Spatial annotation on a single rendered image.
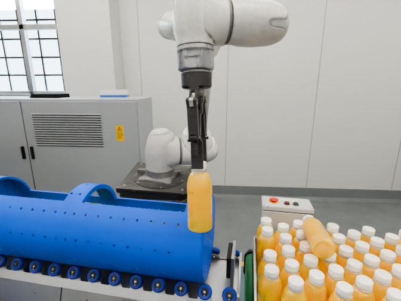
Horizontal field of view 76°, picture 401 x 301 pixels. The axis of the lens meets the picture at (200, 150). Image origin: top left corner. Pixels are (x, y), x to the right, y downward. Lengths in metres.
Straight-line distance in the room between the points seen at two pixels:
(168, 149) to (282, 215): 0.63
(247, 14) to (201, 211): 0.48
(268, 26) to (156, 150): 0.86
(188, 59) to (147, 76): 3.01
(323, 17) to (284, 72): 0.75
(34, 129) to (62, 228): 1.97
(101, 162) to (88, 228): 1.73
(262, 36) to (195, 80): 0.20
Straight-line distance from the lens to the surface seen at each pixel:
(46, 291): 1.14
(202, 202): 0.66
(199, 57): 0.62
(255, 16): 0.67
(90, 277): 1.01
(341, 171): 4.05
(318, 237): 0.87
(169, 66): 3.56
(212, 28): 0.64
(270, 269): 0.81
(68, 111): 2.61
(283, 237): 0.95
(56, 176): 2.85
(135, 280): 0.94
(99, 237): 0.87
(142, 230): 0.80
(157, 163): 1.35
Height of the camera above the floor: 1.58
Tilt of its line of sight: 15 degrees down
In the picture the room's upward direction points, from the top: straight up
